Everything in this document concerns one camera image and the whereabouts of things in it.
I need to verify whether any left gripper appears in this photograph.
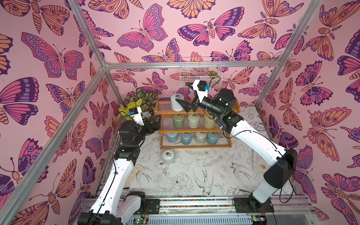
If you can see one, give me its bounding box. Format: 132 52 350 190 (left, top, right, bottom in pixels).
133 115 160 148

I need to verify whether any white tea canister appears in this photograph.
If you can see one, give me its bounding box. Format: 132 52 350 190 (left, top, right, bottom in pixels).
171 94 184 112
162 149 175 165

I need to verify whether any cream tea canister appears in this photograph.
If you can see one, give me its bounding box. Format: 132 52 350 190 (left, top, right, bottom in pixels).
187 113 201 129

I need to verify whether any sage green tea canister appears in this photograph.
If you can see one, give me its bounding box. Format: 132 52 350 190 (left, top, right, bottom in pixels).
172 113 185 128

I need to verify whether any pale yellow-green tea canister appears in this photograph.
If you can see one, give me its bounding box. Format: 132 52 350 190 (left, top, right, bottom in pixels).
203 112 216 129

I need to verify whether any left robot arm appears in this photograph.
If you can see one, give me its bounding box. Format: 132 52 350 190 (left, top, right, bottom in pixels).
77 115 161 225

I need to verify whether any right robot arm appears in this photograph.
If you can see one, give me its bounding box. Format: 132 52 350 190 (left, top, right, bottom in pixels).
176 80 298 212

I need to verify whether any blue tea canister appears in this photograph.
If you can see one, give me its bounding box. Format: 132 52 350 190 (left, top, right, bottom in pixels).
166 133 178 143
207 132 219 145
181 132 192 145

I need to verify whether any wooden three-tier shelf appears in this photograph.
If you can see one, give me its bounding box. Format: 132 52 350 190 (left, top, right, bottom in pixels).
155 99 242 150

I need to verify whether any pale green tea canister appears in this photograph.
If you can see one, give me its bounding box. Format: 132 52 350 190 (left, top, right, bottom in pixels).
196 132 207 144

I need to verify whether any striped leaf potted plant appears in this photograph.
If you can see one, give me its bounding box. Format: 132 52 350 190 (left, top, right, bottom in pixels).
125 88 158 114

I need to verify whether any small succulent in basket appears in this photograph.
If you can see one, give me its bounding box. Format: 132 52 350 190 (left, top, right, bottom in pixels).
208 71 218 77

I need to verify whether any beige work glove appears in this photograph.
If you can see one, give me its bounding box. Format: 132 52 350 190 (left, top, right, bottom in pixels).
124 165 141 189

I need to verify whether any beige cloth tool pouch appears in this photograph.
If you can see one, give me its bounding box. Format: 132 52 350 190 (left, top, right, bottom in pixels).
253 151 270 174

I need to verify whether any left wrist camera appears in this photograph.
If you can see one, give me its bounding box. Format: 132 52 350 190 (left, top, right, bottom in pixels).
128 107 144 126

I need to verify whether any white wire wall basket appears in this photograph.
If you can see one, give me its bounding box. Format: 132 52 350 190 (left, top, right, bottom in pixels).
179 56 223 89

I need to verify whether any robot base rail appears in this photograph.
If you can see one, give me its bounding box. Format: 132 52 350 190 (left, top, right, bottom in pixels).
115 196 321 225

